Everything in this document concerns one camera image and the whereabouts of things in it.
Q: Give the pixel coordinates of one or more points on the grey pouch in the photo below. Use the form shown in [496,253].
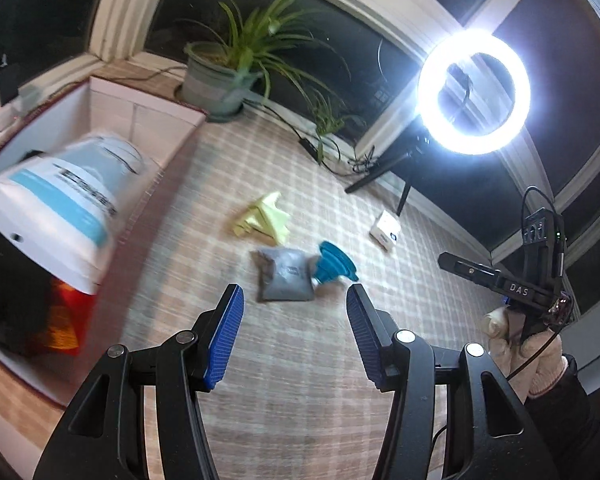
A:
[285,275]

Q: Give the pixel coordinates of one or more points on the white window frame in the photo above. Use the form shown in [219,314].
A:
[125,10]

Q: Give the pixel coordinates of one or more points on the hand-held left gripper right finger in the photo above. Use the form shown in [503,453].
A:
[367,340]

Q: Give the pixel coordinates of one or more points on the person's right forearm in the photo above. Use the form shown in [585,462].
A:
[565,420]

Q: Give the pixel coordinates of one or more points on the black tripod stand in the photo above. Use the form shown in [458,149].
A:
[380,172]

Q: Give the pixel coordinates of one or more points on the white and blue packet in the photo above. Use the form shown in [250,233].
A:
[55,210]

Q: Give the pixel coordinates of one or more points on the blue collapsible funnel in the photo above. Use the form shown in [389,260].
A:
[330,265]

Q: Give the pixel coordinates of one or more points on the person's right hand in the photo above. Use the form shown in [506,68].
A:
[542,365]

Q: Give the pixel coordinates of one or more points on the red orange packet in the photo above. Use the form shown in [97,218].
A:
[65,320]

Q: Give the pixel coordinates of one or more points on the potted green plant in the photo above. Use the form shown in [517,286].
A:
[210,80]

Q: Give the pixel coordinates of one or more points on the yellow-green folded item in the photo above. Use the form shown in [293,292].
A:
[270,220]

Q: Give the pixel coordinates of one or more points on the small white box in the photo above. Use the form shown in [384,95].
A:
[386,230]

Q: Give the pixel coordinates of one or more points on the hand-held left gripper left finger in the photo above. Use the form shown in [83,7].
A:
[225,340]

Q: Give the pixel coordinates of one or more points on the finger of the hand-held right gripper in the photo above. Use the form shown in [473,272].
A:
[472,272]

